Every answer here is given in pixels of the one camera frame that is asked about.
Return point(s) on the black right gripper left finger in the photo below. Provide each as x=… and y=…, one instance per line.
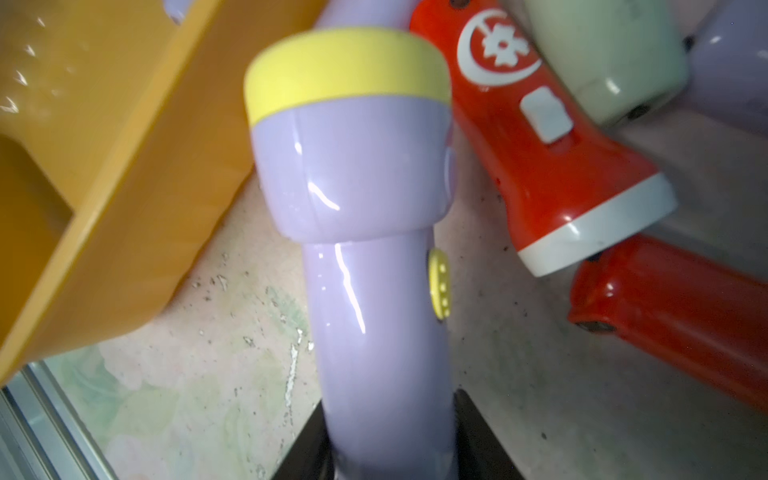
x=311, y=456

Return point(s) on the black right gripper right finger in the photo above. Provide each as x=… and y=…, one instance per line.
x=480, y=455

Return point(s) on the lilac flashlight yellow head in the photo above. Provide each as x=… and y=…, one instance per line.
x=351, y=130

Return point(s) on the plain red flashlight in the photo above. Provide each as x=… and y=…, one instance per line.
x=701, y=317

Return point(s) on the red flashlight white head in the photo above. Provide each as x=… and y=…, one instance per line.
x=570, y=191

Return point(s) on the yellow plastic tray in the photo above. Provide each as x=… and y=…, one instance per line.
x=123, y=142

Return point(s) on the aluminium front rail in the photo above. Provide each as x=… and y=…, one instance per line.
x=42, y=436

